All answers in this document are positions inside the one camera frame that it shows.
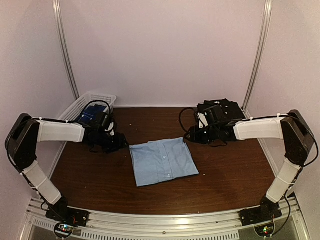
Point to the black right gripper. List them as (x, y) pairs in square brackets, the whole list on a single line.
[(194, 137)]

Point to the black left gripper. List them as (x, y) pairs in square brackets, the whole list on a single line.
[(119, 144)]

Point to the light blue long sleeve shirt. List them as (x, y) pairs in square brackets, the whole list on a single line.
[(160, 161)]

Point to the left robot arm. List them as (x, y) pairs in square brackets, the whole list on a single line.
[(22, 141)]

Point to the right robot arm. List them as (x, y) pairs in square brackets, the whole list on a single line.
[(225, 122)]

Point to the dark blue folded shirt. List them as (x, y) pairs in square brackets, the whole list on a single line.
[(89, 114)]

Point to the black folded polo shirt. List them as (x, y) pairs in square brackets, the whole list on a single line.
[(231, 109)]

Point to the white plastic mesh basket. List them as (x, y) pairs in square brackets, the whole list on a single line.
[(90, 98)]

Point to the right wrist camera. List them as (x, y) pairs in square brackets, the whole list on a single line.
[(202, 121)]

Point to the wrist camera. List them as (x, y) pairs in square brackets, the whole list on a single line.
[(202, 121), (111, 129)]

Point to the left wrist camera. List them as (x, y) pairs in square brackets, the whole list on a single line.
[(111, 129)]

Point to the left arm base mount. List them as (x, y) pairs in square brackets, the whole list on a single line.
[(65, 226)]

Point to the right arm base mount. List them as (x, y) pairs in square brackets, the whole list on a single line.
[(262, 218)]

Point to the front aluminium rail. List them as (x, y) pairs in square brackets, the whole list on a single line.
[(223, 225)]

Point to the right aluminium frame post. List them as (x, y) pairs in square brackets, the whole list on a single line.
[(264, 32)]

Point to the aluminium frame post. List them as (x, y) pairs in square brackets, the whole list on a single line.
[(64, 48), (264, 32)]

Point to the left aluminium frame post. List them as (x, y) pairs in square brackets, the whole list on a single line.
[(64, 48)]

